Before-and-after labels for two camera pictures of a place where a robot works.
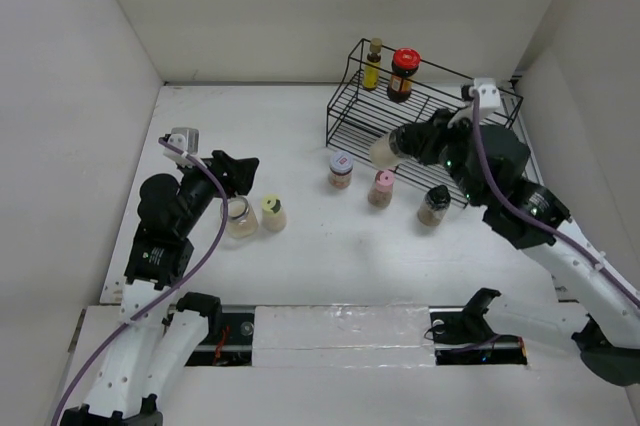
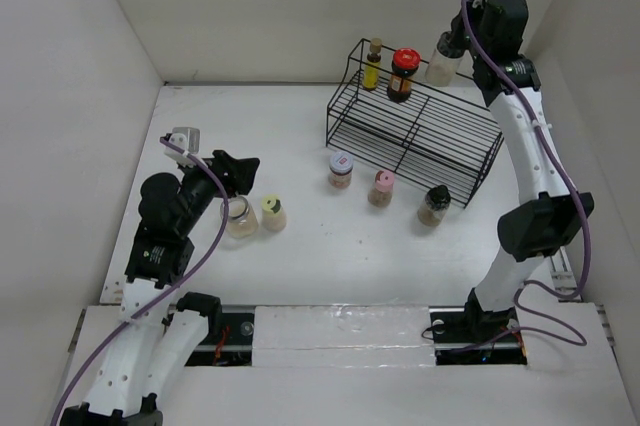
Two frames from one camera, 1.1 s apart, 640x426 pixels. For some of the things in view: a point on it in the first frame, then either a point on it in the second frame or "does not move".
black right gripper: [428, 134] to [479, 7]
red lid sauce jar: [405, 62] does not move
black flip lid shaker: [434, 205] does not move
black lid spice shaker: [386, 152] to [444, 61]
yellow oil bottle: [372, 67] does not move
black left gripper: [242, 168] does not move
